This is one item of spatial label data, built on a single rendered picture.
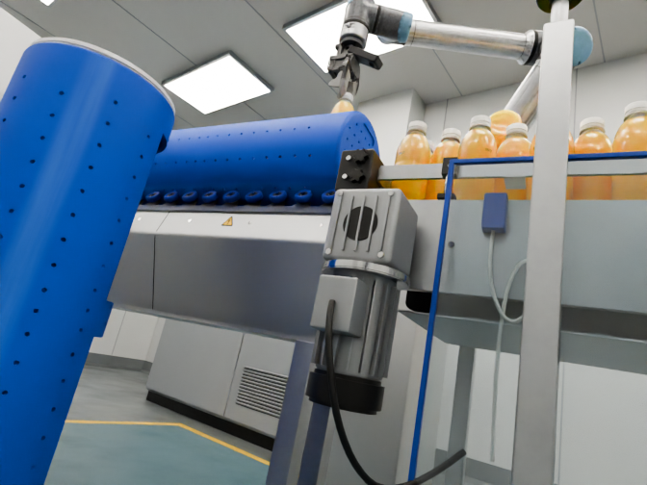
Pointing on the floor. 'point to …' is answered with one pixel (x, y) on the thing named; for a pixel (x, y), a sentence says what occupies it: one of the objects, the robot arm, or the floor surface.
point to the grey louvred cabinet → (221, 378)
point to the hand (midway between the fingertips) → (347, 98)
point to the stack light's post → (544, 265)
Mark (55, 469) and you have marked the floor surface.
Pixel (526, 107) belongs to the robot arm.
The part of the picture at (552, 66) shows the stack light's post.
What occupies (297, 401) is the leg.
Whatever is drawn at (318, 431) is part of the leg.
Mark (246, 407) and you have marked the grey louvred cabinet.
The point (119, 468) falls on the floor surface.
